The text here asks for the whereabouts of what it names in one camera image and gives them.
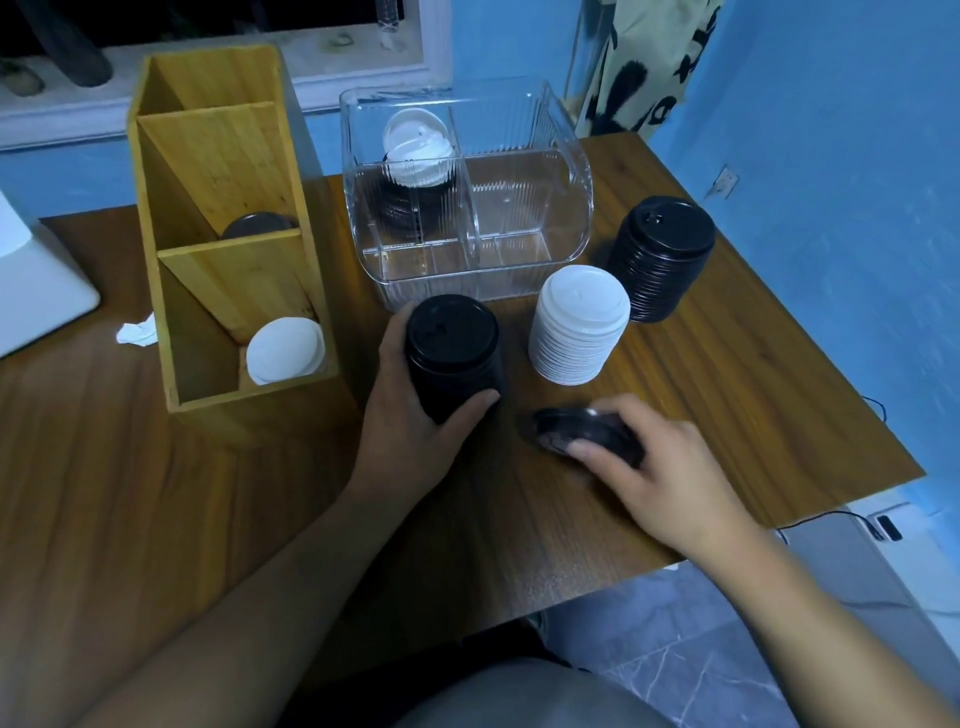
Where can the person's left hand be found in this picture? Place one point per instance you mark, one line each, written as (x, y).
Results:
(397, 450)

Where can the dark shoe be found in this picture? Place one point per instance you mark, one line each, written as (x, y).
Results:
(536, 626)

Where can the cream tote bag black print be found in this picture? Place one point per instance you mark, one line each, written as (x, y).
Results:
(645, 67)

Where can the grey shirt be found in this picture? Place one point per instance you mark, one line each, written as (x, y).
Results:
(525, 697)

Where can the clear plastic water bottle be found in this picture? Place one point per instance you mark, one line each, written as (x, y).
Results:
(388, 15)

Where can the clear plastic container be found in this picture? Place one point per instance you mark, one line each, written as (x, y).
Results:
(570, 202)

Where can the white domed cup lid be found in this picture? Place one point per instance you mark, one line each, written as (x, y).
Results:
(581, 315)

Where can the person's left forearm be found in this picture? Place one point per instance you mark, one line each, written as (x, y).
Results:
(225, 615)

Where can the wooden three-compartment organizer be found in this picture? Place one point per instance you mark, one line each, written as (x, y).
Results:
(240, 292)

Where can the person's right forearm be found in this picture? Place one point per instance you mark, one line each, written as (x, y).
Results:
(825, 637)

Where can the person's right hand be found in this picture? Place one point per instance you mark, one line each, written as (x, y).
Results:
(682, 487)

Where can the white foam box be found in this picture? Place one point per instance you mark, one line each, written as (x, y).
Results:
(37, 292)

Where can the small potted plant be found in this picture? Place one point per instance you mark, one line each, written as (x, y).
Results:
(22, 79)

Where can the pile of black and white cup lids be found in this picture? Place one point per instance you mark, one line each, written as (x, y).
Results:
(416, 154)

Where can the white window frame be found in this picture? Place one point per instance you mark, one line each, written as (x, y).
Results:
(360, 82)

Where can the crumpled white tissue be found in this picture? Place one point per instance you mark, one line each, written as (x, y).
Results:
(135, 332)

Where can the short stack of black lids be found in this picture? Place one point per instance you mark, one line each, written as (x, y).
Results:
(664, 225)

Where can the white wall socket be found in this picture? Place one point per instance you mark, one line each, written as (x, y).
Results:
(724, 182)

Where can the dark glass vase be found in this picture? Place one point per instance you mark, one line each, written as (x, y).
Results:
(71, 49)

